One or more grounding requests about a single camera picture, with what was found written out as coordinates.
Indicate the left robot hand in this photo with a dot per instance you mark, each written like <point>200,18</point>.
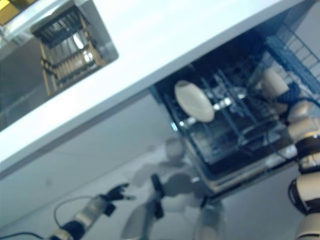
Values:
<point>117,193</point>

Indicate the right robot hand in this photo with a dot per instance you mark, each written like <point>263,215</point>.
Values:
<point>288,96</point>

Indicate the cream round plate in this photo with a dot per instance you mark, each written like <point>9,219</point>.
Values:
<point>272,81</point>
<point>193,101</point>

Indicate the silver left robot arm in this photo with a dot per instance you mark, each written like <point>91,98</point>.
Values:
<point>85,215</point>

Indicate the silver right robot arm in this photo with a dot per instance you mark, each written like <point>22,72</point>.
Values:
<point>307,155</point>

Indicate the black built-in dishwasher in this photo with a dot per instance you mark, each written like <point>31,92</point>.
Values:
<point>225,150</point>

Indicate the narrow white cabinet door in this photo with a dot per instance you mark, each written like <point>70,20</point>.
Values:
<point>100,150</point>

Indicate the right robot leg with foot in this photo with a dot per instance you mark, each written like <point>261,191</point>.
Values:
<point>210,220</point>

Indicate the stainless steel sink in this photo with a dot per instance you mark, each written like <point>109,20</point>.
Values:
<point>20,82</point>

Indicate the black dish drying rack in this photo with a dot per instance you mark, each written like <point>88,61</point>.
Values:
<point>67,52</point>

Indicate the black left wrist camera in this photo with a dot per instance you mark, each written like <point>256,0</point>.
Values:
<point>109,210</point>

